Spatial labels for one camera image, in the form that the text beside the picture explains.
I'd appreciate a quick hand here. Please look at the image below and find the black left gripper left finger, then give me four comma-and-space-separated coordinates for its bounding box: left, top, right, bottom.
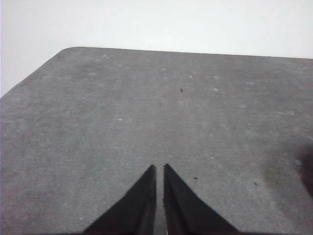
83, 164, 157, 235

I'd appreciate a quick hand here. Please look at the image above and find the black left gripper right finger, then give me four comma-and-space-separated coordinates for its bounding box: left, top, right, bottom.
163, 163, 239, 235

